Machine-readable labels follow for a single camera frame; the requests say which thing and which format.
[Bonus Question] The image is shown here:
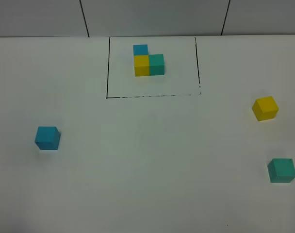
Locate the yellow template block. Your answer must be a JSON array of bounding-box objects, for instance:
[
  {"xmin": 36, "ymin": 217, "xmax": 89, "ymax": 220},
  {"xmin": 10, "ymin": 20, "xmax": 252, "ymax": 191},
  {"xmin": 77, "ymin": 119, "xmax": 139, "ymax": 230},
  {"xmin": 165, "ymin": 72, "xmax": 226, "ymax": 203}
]
[{"xmin": 134, "ymin": 55, "xmax": 150, "ymax": 77}]

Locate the green template block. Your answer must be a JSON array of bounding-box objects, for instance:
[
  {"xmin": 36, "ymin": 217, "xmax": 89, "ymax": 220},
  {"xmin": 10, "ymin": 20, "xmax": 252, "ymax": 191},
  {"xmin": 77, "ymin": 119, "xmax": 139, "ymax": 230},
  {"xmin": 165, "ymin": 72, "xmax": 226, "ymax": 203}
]
[{"xmin": 148, "ymin": 54, "xmax": 165, "ymax": 76}]

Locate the blue template block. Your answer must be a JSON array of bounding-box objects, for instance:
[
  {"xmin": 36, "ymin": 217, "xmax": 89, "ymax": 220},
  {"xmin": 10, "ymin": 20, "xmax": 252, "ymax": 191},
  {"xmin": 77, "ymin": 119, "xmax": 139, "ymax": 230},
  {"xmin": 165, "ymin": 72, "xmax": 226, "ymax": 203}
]
[{"xmin": 133, "ymin": 44, "xmax": 148, "ymax": 56}]

